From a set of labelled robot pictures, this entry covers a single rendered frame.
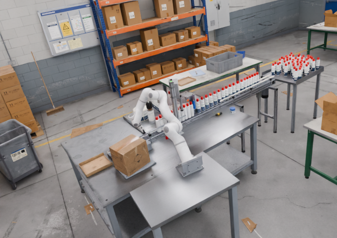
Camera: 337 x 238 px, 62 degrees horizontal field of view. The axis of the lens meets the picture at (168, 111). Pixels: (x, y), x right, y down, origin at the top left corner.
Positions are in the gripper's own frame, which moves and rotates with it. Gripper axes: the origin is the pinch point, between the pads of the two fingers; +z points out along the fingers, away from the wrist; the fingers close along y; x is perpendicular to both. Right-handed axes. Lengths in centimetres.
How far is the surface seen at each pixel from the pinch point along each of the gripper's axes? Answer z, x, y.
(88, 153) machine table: -11, 63, 31
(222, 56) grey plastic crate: 87, -243, 135
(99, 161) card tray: -10, 60, 5
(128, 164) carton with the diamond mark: -18, 40, -46
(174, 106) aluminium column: -12.6, -44.3, -16.8
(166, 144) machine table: 15.3, -8.8, -24.7
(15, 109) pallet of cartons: -17, 116, 311
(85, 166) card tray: -15, 75, 7
